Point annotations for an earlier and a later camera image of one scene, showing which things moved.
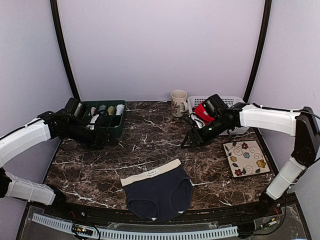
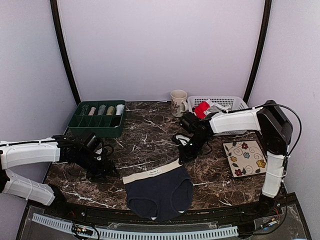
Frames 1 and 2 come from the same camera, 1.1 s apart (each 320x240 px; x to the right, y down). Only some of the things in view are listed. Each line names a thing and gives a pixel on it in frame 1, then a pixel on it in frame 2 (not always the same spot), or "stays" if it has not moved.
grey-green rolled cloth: x=102 y=108 stays
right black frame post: x=267 y=11 stays
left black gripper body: x=93 y=141 to x=91 y=165
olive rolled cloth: x=110 y=110 stays
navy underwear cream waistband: x=159 y=192 stays
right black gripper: x=192 y=133 to x=186 y=155
